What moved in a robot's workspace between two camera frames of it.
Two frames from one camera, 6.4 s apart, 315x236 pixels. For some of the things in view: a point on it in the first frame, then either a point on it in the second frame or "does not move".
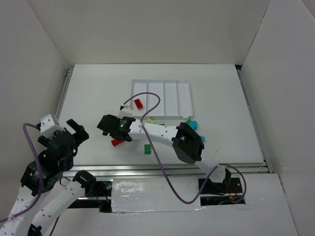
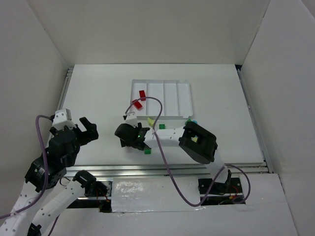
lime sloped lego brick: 149,120 does not move
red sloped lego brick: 138,103 does not move
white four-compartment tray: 175,98 does not move
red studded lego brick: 116,142 → 142,94
